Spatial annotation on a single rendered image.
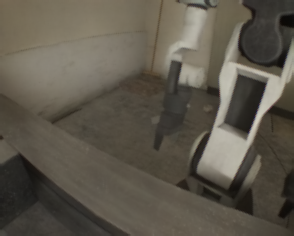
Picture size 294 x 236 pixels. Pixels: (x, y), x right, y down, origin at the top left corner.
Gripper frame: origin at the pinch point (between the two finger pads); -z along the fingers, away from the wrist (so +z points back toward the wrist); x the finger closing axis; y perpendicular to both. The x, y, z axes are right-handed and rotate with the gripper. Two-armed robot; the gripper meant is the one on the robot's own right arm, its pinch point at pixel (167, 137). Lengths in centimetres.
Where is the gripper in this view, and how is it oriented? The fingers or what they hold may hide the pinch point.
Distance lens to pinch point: 68.9
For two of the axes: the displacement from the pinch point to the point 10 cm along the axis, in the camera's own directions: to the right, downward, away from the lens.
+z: 1.9, -9.2, -3.5
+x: -6.3, 1.6, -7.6
